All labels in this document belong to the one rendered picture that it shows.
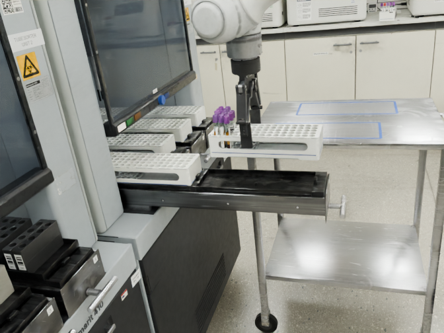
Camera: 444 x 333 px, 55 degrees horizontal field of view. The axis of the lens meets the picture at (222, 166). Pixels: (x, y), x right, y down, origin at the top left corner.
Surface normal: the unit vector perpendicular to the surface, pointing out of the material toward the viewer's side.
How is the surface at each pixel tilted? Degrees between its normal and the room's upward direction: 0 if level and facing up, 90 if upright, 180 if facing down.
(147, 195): 90
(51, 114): 90
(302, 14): 90
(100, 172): 90
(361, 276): 0
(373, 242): 0
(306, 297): 0
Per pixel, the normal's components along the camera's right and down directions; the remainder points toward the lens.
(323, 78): -0.32, 0.42
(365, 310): -0.11, -0.91
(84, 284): 0.95, 0.03
